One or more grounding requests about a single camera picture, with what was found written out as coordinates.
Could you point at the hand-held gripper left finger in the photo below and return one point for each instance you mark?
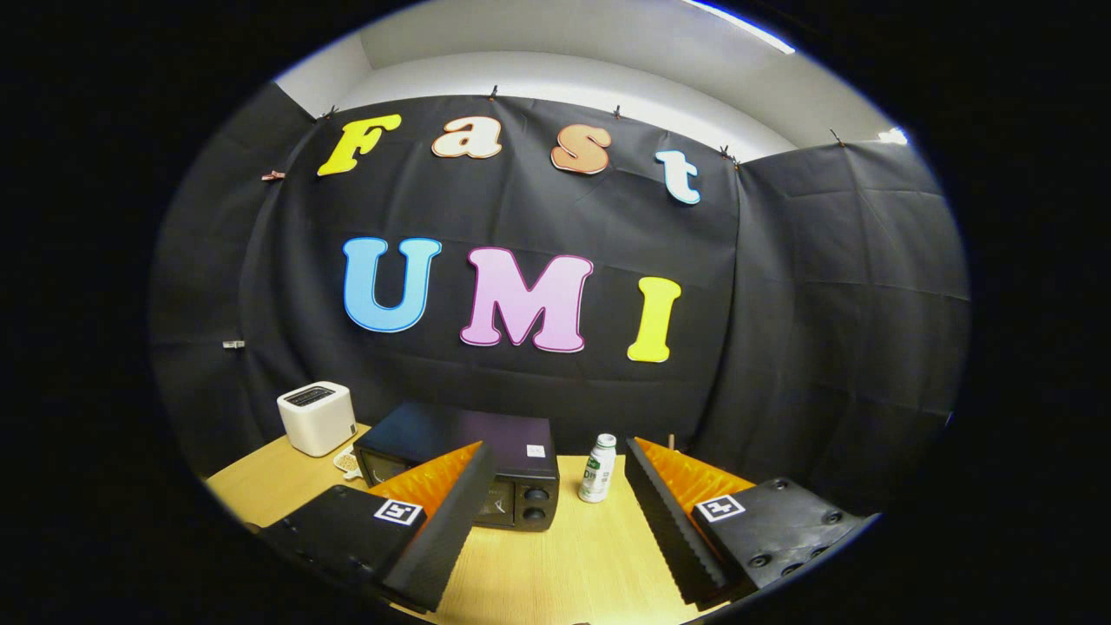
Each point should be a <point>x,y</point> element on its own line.
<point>451,529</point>

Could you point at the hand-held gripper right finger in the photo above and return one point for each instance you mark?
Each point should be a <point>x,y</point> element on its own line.
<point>668,529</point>

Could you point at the black toaster oven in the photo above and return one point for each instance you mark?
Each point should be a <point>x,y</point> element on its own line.
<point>469,434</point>

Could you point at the white bread toaster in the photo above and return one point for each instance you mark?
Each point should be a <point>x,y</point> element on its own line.
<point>317,421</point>

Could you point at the white green drink bottle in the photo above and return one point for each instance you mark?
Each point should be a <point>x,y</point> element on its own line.
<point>597,477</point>

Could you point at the small dish of beans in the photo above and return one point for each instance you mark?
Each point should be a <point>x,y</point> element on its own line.
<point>347,462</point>

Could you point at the black backdrop cloth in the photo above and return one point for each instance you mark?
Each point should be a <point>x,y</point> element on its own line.
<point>781,304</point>

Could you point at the small ceiling light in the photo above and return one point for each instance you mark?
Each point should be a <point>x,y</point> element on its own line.
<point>894,136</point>

